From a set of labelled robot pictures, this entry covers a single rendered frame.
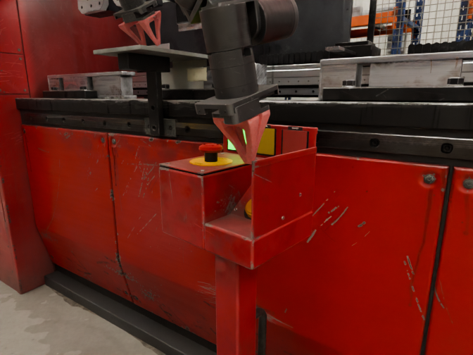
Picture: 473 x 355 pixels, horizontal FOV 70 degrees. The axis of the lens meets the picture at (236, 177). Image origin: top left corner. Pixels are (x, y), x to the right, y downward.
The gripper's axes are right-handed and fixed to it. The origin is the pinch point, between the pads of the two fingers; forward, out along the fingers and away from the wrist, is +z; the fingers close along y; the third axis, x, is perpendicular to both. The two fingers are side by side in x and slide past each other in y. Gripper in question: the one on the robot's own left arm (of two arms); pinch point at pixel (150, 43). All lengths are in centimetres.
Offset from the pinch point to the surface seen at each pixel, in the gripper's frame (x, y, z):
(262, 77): -11.3, -23.7, 16.6
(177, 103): 5.3, -6.3, 14.9
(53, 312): 55, 63, 85
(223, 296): 45, -41, 29
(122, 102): 5.3, 16.7, 14.6
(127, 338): 49, 24, 89
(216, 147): 31, -39, 8
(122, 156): 13.6, 19.1, 29.4
